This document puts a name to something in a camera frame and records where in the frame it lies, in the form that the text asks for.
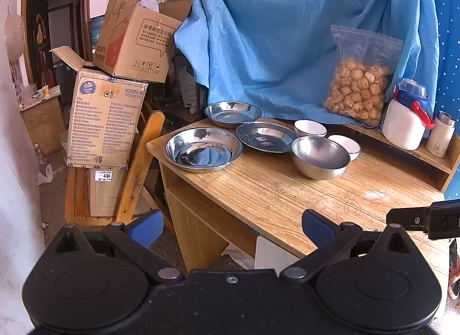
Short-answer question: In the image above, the white paper lantern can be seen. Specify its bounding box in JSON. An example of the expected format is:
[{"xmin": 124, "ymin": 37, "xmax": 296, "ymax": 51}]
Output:
[{"xmin": 4, "ymin": 6, "xmax": 24, "ymax": 66}]

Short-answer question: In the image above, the printed cardboard box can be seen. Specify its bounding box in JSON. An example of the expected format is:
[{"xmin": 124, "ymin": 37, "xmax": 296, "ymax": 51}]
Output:
[{"xmin": 50, "ymin": 46, "xmax": 149, "ymax": 169}]

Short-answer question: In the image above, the wooden door frame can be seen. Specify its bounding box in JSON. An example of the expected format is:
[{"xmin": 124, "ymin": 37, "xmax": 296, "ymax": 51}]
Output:
[{"xmin": 20, "ymin": 0, "xmax": 92, "ymax": 87}]

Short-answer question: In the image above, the wooden desk shelf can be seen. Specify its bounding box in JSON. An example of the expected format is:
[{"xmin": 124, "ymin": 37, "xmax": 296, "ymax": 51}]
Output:
[{"xmin": 341, "ymin": 123, "xmax": 460, "ymax": 192}]

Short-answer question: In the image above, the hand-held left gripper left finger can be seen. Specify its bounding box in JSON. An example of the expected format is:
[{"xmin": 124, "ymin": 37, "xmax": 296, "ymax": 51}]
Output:
[{"xmin": 46, "ymin": 209, "xmax": 185, "ymax": 284}]

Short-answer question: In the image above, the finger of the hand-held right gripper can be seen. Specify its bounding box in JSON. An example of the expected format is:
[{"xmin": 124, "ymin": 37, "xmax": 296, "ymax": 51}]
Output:
[{"xmin": 386, "ymin": 199, "xmax": 460, "ymax": 240}]

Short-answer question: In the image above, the green bucket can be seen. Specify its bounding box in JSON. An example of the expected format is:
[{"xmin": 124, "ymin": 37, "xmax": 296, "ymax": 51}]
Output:
[{"xmin": 59, "ymin": 130, "xmax": 71, "ymax": 156}]

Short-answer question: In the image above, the white plastic bag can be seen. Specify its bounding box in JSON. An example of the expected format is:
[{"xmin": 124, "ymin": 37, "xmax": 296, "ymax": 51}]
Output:
[{"xmin": 38, "ymin": 164, "xmax": 54, "ymax": 185}]

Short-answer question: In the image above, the small wooden cabinet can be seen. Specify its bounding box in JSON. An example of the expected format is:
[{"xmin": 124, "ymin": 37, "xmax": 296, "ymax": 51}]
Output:
[{"xmin": 20, "ymin": 87, "xmax": 67, "ymax": 157}]

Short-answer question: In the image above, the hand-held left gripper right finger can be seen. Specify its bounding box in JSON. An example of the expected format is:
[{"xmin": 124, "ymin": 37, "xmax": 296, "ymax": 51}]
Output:
[{"xmin": 280, "ymin": 209, "xmax": 419, "ymax": 284}]

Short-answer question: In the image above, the steel bowl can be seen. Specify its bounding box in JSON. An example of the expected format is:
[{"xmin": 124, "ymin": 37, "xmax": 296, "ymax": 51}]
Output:
[{"xmin": 291, "ymin": 136, "xmax": 351, "ymax": 181}]

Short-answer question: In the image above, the blue cloth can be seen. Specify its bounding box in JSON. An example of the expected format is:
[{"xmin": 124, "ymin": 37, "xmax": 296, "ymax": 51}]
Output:
[{"xmin": 169, "ymin": 0, "xmax": 441, "ymax": 127}]

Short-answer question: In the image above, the blue water jug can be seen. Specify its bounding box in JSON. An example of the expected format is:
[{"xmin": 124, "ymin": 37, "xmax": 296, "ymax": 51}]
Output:
[{"xmin": 90, "ymin": 15, "xmax": 107, "ymax": 50}]

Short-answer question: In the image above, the cream thermos bottle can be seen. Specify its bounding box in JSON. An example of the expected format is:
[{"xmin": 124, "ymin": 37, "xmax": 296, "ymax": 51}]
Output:
[{"xmin": 426, "ymin": 111, "xmax": 456, "ymax": 158}]

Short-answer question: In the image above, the small white box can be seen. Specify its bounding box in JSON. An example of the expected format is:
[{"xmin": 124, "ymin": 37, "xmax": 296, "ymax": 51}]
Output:
[{"xmin": 178, "ymin": 65, "xmax": 199, "ymax": 108}]

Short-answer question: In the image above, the large steel plate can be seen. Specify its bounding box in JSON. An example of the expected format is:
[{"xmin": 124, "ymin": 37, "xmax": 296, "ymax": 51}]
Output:
[{"xmin": 163, "ymin": 127, "xmax": 244, "ymax": 174}]

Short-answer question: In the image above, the white paper sheet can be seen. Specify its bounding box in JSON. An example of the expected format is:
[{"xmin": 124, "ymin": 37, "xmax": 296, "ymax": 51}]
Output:
[{"xmin": 223, "ymin": 236, "xmax": 301, "ymax": 271}]

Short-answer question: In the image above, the clear plastic bottle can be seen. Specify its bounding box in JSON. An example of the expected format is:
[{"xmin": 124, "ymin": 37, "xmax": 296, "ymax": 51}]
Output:
[{"xmin": 33, "ymin": 143, "xmax": 47, "ymax": 166}]

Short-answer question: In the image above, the clear bag of snacks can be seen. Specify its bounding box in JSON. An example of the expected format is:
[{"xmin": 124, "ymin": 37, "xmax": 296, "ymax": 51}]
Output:
[{"xmin": 322, "ymin": 25, "xmax": 404, "ymax": 127}]

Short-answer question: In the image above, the open brown cardboard box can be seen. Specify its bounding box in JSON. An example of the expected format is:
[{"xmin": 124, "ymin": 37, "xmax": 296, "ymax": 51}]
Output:
[{"xmin": 93, "ymin": 0, "xmax": 193, "ymax": 84}]

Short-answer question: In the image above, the wooden desk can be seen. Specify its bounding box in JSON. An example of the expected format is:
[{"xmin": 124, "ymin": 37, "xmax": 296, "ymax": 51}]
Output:
[{"xmin": 147, "ymin": 117, "xmax": 459, "ymax": 300}]

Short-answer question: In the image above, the blue dotted curtain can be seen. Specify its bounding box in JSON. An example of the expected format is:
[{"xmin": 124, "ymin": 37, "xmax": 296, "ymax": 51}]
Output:
[{"xmin": 428, "ymin": 0, "xmax": 460, "ymax": 201}]

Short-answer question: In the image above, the wooden chair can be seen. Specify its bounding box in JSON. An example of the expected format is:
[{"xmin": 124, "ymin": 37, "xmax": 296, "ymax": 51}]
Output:
[{"xmin": 65, "ymin": 110, "xmax": 177, "ymax": 229}]

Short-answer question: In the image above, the white jar blue lid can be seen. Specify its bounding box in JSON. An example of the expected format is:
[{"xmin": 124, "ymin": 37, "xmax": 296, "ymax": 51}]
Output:
[{"xmin": 382, "ymin": 78, "xmax": 435, "ymax": 151}]

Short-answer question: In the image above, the white bowl red rim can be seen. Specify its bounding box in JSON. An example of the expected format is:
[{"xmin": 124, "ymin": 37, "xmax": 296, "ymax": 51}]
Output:
[
  {"xmin": 294, "ymin": 119, "xmax": 327, "ymax": 138},
  {"xmin": 328, "ymin": 135, "xmax": 361, "ymax": 161}
]

